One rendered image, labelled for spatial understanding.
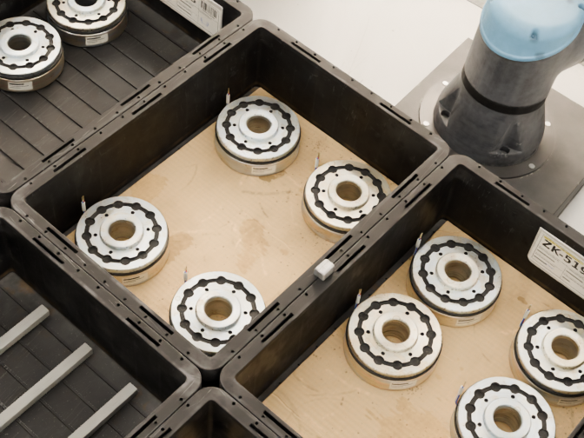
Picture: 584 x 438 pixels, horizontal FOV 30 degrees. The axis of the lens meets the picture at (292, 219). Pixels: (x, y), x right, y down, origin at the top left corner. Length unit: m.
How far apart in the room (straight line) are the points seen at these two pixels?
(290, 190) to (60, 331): 0.32
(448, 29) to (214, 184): 0.56
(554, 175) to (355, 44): 0.37
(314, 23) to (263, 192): 0.45
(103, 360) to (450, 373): 0.37
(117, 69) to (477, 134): 0.47
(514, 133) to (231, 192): 0.39
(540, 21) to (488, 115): 0.15
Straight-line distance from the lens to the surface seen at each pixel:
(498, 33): 1.35
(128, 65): 1.42
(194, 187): 1.29
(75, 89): 1.40
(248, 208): 1.27
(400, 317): 1.17
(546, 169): 1.50
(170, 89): 1.26
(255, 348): 1.06
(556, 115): 1.57
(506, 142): 1.46
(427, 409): 1.16
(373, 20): 1.70
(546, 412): 1.16
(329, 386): 1.16
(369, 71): 1.62
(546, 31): 1.34
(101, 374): 1.16
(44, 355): 1.18
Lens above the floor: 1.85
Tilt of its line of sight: 54 degrees down
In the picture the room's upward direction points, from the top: 8 degrees clockwise
